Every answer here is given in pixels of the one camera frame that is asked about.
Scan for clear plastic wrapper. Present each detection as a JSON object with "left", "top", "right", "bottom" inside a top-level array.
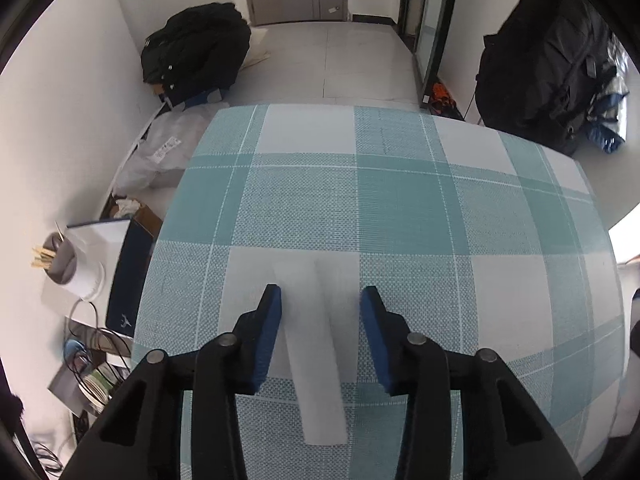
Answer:
[{"left": 272, "top": 256, "right": 348, "bottom": 447}]

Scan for bundle of wooden chopsticks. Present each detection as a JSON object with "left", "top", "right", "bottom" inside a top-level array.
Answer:
[{"left": 31, "top": 220, "right": 68, "bottom": 268}]

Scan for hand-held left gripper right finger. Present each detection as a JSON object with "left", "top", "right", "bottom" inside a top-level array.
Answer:
[{"left": 361, "top": 286, "right": 583, "bottom": 480}]

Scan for silver folded umbrella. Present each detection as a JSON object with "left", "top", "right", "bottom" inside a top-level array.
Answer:
[{"left": 582, "top": 30, "right": 631, "bottom": 153}]

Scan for teal plaid tablecloth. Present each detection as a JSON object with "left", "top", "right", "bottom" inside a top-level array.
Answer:
[{"left": 131, "top": 102, "right": 626, "bottom": 480}]

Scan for coil of white green cable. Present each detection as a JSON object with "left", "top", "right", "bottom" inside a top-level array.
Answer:
[{"left": 80, "top": 367, "right": 123, "bottom": 408}]

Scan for tangle of black cables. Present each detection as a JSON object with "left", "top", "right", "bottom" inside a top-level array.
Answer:
[{"left": 62, "top": 300, "right": 133, "bottom": 411}]

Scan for black backpack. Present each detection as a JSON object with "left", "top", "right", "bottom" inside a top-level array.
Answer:
[{"left": 474, "top": 0, "right": 621, "bottom": 157}]

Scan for thin black floor cables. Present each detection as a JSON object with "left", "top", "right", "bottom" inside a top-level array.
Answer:
[{"left": 30, "top": 430, "right": 76, "bottom": 476}]

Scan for black framed glass door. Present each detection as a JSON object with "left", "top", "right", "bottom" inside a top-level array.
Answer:
[{"left": 397, "top": 0, "right": 463, "bottom": 86}]

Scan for grey parcel bag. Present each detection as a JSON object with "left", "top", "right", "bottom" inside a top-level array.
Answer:
[{"left": 116, "top": 105, "right": 232, "bottom": 196}]

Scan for crumpled white paper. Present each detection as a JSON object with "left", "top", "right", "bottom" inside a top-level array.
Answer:
[{"left": 112, "top": 197, "right": 143, "bottom": 218}]

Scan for white and dark blue box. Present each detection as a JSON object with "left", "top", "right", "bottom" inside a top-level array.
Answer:
[{"left": 66, "top": 217, "right": 156, "bottom": 341}]

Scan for grey white utensil holder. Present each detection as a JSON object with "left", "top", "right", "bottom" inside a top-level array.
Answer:
[{"left": 42, "top": 230, "right": 105, "bottom": 301}]

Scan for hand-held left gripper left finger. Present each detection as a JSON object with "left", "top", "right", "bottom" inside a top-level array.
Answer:
[{"left": 60, "top": 284, "right": 282, "bottom": 480}]

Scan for black jacket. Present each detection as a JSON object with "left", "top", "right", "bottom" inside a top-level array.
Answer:
[{"left": 140, "top": 2, "right": 252, "bottom": 100}]

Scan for brown cardboard box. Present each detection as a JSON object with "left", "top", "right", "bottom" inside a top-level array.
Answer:
[{"left": 132, "top": 205, "right": 163, "bottom": 236}]

